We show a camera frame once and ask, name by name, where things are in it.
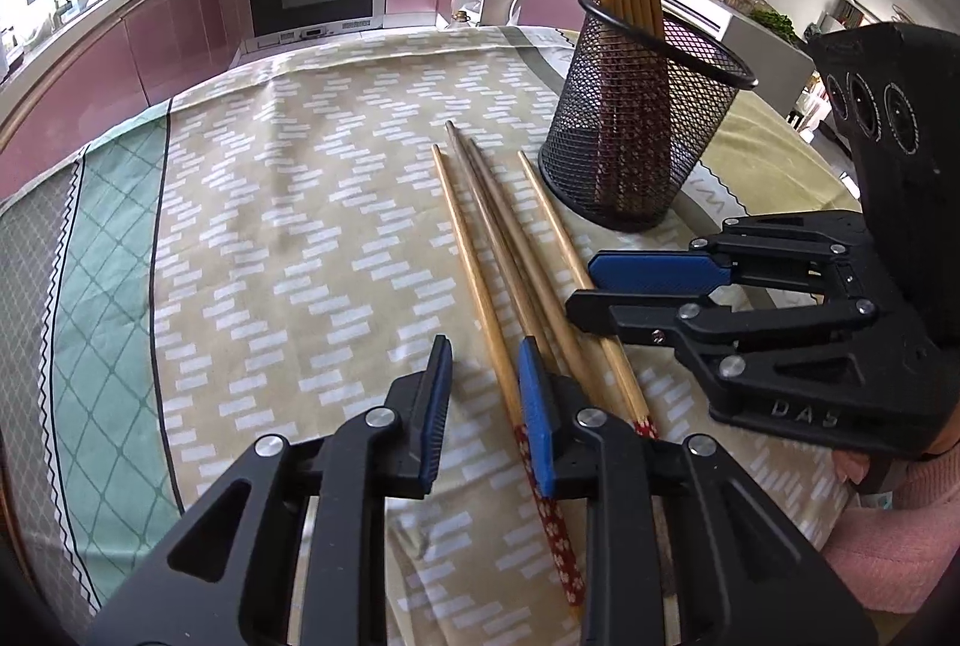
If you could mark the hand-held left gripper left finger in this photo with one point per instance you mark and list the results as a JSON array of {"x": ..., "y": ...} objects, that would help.
[{"x": 436, "y": 421}]

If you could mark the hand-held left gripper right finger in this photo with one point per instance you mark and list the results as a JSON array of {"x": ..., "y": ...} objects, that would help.
[{"x": 536, "y": 421}]

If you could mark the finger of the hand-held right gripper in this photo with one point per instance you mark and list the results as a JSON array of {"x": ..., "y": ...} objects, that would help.
[
  {"x": 637, "y": 316},
  {"x": 652, "y": 271}
]

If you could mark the light red-ended chopstick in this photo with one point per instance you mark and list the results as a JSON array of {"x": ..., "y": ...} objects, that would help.
[
  {"x": 553, "y": 226},
  {"x": 471, "y": 271}
]

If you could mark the black mesh utensil holder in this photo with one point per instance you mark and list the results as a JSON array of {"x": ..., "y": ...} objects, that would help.
[{"x": 622, "y": 166}]

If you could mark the dark brown chopstick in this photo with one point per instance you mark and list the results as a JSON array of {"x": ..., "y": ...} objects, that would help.
[
  {"x": 511, "y": 227},
  {"x": 491, "y": 226}
]

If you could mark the person's right forearm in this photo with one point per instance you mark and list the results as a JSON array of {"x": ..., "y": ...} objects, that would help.
[{"x": 900, "y": 541}]

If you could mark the person's right hand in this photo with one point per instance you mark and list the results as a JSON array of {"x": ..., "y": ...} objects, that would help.
[{"x": 851, "y": 470}]

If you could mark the green leafy vegetables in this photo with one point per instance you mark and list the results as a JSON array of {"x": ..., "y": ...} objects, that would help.
[{"x": 772, "y": 22}]

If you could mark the patchwork patterned tablecloth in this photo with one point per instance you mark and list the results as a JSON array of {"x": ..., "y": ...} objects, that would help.
[{"x": 300, "y": 203}]

